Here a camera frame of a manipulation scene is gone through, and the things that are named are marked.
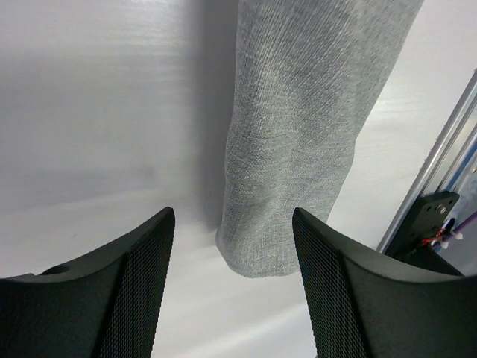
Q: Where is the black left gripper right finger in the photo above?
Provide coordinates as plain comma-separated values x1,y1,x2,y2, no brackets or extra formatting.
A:
292,208,476,357

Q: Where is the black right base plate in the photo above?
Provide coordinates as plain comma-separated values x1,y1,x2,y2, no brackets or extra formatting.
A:
384,191,461,276

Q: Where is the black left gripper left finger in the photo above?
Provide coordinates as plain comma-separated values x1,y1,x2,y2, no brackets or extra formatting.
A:
1,207,175,357

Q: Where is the aluminium front rail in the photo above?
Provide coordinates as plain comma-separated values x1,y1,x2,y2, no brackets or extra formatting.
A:
377,73,476,253

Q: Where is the grey cloth napkin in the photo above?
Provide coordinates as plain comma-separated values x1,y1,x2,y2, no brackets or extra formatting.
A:
215,1,422,278

